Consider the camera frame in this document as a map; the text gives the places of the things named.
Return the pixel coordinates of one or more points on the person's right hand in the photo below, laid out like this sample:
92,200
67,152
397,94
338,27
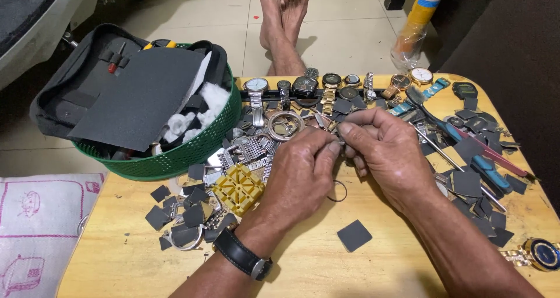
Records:
393,158

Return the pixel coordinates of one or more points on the small metal watch part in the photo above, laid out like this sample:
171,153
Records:
340,136

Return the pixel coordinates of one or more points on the white cloth with pink print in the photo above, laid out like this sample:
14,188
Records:
39,232

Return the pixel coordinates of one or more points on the yellow spray can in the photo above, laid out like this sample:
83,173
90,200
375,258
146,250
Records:
426,2

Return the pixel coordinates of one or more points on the person's feet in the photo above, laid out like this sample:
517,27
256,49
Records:
282,26

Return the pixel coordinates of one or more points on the rose gold watch case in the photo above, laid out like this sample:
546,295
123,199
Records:
273,127

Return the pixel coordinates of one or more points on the black tool bag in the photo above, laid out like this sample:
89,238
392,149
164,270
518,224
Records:
70,88

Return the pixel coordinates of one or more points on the green plastic basket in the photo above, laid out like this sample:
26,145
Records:
192,151

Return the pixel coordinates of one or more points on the black watch display bar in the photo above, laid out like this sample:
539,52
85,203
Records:
273,94

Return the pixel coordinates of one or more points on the grey sandpaper square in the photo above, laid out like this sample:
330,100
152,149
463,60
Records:
354,235

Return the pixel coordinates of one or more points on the black brush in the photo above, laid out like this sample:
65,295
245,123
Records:
415,96

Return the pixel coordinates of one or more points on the silver watch case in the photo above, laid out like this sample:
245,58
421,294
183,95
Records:
199,239

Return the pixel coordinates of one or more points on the thin metal rod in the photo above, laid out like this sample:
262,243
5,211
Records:
437,151

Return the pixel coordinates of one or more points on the gold watch with blue dial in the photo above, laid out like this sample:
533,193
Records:
540,254

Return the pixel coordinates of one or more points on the row of wristwatches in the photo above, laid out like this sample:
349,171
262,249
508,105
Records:
306,87

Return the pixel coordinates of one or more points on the yellow plastic watch band holder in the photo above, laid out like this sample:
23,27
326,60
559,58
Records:
238,188

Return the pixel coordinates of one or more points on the heap of metal watch bands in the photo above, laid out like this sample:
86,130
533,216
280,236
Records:
249,151

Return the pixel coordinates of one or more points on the white vehicle body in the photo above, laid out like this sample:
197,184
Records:
39,31

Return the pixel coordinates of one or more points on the heap of cut sandpaper pieces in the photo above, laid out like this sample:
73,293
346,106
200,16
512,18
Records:
468,182
192,212

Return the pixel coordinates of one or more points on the person's left hand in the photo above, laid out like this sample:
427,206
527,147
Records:
293,179

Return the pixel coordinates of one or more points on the black leather wristwatch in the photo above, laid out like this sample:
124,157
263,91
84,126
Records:
240,254

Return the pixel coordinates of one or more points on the white cotton wool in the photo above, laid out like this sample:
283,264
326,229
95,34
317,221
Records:
205,109

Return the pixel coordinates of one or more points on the clear plastic bottle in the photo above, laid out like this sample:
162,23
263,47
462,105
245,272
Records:
407,46

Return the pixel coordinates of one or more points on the large dark grey sandpaper sheet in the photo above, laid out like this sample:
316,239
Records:
135,101

